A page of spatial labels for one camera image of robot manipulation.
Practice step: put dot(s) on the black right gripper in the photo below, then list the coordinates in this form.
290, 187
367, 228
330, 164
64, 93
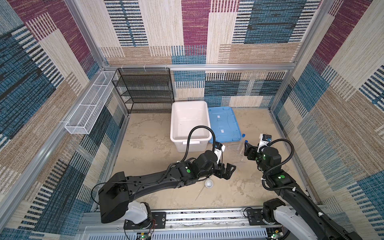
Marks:
249, 157

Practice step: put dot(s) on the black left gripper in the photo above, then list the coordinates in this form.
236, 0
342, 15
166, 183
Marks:
227, 174

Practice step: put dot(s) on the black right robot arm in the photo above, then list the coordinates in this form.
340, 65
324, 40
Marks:
293, 208

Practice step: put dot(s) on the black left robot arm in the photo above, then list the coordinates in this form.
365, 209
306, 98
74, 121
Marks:
117, 196

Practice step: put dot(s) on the clear plastic tube rack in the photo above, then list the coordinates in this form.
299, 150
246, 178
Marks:
235, 153

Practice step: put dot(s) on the small white ceramic crucible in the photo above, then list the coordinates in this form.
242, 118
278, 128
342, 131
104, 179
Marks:
209, 184

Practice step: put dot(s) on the blue plastic bin lid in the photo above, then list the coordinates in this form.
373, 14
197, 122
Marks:
224, 124

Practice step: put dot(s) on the white plastic storage bin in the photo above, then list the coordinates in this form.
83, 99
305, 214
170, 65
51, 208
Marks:
184, 117

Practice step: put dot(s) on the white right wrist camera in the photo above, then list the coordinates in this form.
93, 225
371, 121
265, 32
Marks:
264, 140

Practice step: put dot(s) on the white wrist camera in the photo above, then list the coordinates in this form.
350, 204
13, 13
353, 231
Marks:
219, 150
264, 140

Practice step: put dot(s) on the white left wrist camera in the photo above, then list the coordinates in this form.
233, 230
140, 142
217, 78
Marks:
219, 150

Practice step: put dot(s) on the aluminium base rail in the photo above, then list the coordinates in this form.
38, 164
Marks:
238, 223

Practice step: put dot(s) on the black wire shelf rack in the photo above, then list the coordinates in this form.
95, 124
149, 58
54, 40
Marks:
145, 90

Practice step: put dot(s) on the white wire mesh basket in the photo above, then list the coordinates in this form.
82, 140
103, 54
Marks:
87, 112

